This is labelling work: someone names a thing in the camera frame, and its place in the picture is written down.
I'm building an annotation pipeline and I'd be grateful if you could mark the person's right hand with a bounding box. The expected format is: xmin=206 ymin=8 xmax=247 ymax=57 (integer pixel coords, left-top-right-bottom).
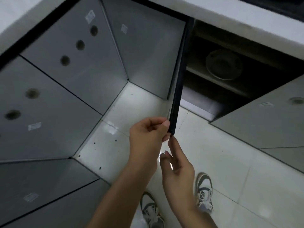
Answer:
xmin=159 ymin=135 xmax=197 ymax=200

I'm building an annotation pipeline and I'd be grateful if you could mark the person's left hand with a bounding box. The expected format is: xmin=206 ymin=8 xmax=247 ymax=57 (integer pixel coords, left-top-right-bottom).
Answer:
xmin=129 ymin=117 xmax=172 ymax=174

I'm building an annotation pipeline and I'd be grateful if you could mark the grey cabinet door black edge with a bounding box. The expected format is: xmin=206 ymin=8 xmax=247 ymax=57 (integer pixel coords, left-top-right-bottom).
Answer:
xmin=166 ymin=18 xmax=196 ymax=137

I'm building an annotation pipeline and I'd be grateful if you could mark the person's right forearm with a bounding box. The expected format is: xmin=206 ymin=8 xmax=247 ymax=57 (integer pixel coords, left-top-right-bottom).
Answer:
xmin=164 ymin=187 xmax=218 ymax=228

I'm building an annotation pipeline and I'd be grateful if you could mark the person's left forearm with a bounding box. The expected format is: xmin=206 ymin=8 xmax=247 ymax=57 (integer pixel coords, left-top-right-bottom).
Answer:
xmin=87 ymin=161 xmax=159 ymax=228

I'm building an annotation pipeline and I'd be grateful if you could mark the black and white right shoe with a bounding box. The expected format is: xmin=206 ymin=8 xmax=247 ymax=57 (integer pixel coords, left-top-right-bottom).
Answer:
xmin=195 ymin=172 xmax=214 ymax=214

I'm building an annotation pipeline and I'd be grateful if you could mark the black and white shoe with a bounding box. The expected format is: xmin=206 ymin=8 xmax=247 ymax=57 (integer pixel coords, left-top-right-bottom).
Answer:
xmin=195 ymin=172 xmax=214 ymax=214
xmin=140 ymin=191 xmax=166 ymax=228

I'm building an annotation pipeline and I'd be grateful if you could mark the black and white left shoe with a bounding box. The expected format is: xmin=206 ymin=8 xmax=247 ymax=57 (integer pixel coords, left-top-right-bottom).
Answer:
xmin=140 ymin=191 xmax=166 ymax=228

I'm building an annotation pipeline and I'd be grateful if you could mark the cabinet shelf board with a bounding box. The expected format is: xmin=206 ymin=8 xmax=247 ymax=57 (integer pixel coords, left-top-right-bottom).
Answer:
xmin=185 ymin=66 xmax=253 ymax=99

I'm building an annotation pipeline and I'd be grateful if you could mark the grey cabinet panel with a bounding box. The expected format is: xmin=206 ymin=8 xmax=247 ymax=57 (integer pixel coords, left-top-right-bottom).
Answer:
xmin=101 ymin=0 xmax=186 ymax=100

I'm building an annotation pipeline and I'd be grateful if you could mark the round glass plate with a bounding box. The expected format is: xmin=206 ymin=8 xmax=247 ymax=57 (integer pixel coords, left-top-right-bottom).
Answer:
xmin=205 ymin=49 xmax=244 ymax=81

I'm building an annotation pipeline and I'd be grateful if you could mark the grey cabinet door with hole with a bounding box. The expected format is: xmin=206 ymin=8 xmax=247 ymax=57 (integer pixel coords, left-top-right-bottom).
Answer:
xmin=210 ymin=75 xmax=304 ymax=150

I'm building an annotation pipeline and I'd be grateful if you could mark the grey cabinet door with holes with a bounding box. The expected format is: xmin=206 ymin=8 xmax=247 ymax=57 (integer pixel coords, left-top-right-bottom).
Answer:
xmin=20 ymin=0 xmax=129 ymax=116
xmin=0 ymin=55 xmax=103 ymax=162

